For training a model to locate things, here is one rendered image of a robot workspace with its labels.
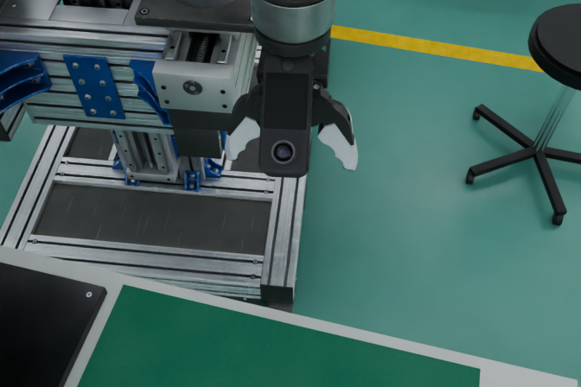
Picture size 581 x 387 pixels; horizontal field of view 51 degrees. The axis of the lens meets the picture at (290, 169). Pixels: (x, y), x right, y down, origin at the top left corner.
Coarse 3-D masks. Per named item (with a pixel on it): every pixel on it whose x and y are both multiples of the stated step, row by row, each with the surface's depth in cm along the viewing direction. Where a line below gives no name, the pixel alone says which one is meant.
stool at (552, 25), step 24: (552, 24) 176; (576, 24) 176; (552, 48) 170; (576, 48) 170; (552, 72) 169; (576, 72) 165; (504, 120) 219; (552, 120) 197; (528, 144) 213; (480, 168) 206; (552, 192) 200; (552, 216) 202
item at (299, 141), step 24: (264, 72) 57; (288, 72) 56; (312, 72) 56; (264, 96) 56; (288, 96) 56; (312, 96) 58; (264, 120) 56; (288, 120) 56; (264, 144) 56; (288, 144) 55; (264, 168) 55; (288, 168) 55
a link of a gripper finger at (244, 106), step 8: (240, 96) 63; (248, 96) 61; (240, 104) 62; (248, 104) 62; (232, 112) 63; (240, 112) 63; (248, 112) 63; (232, 120) 64; (240, 120) 64; (256, 120) 63; (232, 128) 65
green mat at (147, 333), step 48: (144, 336) 100; (192, 336) 100; (240, 336) 100; (288, 336) 100; (336, 336) 100; (96, 384) 95; (144, 384) 95; (192, 384) 95; (240, 384) 95; (288, 384) 95; (336, 384) 95; (384, 384) 95; (432, 384) 95
